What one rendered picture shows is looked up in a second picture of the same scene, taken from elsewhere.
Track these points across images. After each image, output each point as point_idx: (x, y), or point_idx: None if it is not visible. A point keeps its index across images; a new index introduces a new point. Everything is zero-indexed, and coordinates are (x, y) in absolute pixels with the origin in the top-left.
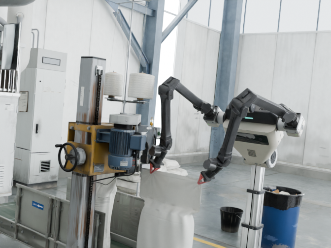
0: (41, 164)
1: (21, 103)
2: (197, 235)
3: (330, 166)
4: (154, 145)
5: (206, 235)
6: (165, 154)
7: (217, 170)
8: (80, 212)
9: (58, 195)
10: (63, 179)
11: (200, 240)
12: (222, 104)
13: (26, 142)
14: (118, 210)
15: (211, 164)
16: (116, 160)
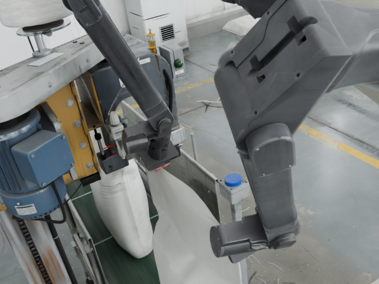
0: (161, 31)
1: None
2: (362, 143)
3: None
4: (129, 127)
5: (378, 144)
6: (163, 142)
7: (260, 248)
8: (19, 262)
9: (185, 71)
10: (202, 40)
11: (362, 158)
12: None
13: (136, 7)
14: (176, 171)
15: (224, 247)
16: (8, 203)
